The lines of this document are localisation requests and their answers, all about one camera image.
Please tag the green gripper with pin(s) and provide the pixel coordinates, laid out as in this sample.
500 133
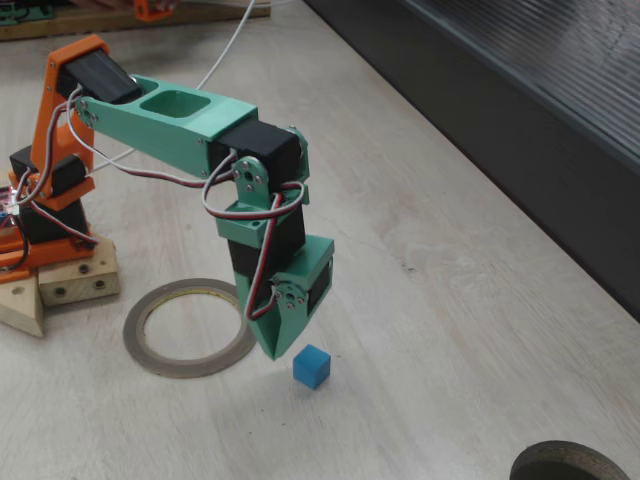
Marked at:
306 265

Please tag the blue cube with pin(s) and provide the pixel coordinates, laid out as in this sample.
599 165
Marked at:
311 367

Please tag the green leader arm base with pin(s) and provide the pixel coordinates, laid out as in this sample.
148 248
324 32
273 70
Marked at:
25 15

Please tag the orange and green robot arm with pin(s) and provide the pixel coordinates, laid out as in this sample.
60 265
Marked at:
150 135

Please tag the wooden base block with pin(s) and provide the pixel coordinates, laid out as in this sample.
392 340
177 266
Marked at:
75 285

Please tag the wooden plank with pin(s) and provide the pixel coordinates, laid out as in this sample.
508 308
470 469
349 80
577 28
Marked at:
20 305

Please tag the red controller board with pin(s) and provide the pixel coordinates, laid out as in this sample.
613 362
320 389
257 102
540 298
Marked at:
4 200

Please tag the frosted glass desk partition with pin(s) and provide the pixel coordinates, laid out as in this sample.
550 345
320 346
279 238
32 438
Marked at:
550 150

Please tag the long wooden board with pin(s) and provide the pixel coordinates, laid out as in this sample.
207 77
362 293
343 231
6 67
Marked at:
200 15

